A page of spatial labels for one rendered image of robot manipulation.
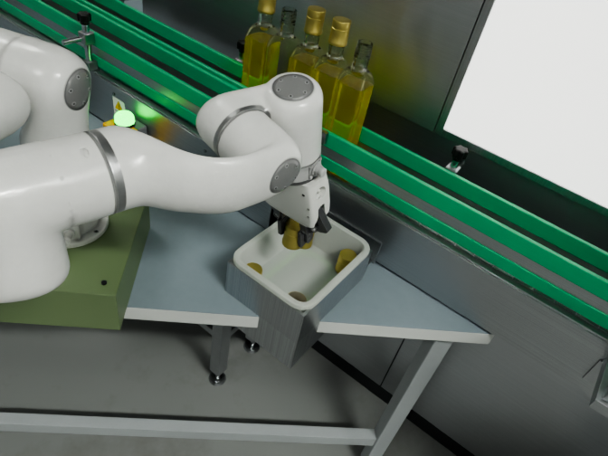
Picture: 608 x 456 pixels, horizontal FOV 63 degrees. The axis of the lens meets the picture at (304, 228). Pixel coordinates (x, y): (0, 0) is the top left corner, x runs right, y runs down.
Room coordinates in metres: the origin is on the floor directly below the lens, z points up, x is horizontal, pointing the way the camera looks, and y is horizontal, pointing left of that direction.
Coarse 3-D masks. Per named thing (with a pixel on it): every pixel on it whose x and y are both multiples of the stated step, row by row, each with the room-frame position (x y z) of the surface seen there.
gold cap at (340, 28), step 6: (336, 18) 0.92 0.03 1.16; (342, 18) 0.93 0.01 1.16; (336, 24) 0.91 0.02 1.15; (342, 24) 0.90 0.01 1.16; (348, 24) 0.91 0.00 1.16; (330, 30) 0.92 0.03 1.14; (336, 30) 0.91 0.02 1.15; (342, 30) 0.91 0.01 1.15; (348, 30) 0.92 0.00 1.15; (330, 36) 0.91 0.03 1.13; (336, 36) 0.91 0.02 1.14; (342, 36) 0.91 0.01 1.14; (330, 42) 0.91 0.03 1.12; (336, 42) 0.90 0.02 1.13; (342, 42) 0.91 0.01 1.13
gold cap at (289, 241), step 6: (288, 222) 0.61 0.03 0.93; (294, 222) 0.62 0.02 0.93; (288, 228) 0.60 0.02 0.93; (294, 228) 0.60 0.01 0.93; (288, 234) 0.60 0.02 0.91; (294, 234) 0.60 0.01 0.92; (282, 240) 0.61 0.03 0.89; (288, 240) 0.60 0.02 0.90; (294, 240) 0.60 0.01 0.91; (288, 246) 0.60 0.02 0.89; (294, 246) 0.60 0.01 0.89
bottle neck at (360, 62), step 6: (360, 42) 0.90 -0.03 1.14; (366, 42) 0.90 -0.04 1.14; (360, 48) 0.88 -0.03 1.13; (366, 48) 0.88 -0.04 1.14; (372, 48) 0.89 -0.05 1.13; (354, 54) 0.89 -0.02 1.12; (360, 54) 0.88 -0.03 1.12; (366, 54) 0.88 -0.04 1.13; (354, 60) 0.88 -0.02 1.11; (360, 60) 0.88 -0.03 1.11; (366, 60) 0.88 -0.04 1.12; (354, 66) 0.88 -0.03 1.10; (360, 66) 0.88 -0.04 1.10; (366, 66) 0.89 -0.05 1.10
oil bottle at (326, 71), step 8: (320, 64) 0.90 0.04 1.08; (328, 64) 0.90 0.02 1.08; (336, 64) 0.90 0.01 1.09; (344, 64) 0.91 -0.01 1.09; (312, 72) 0.91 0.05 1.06; (320, 72) 0.90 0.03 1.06; (328, 72) 0.89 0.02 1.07; (336, 72) 0.89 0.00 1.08; (320, 80) 0.90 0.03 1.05; (328, 80) 0.89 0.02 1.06; (336, 80) 0.89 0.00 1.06; (328, 88) 0.89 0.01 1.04; (328, 96) 0.89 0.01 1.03; (328, 104) 0.89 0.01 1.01; (328, 112) 0.89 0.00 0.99
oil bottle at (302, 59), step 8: (296, 48) 0.94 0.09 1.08; (304, 48) 0.93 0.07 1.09; (312, 48) 0.94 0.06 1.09; (320, 48) 0.95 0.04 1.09; (296, 56) 0.93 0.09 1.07; (304, 56) 0.92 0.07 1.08; (312, 56) 0.92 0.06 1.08; (320, 56) 0.94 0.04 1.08; (296, 64) 0.93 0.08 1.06; (304, 64) 0.92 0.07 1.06; (312, 64) 0.92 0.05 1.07; (304, 72) 0.92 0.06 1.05
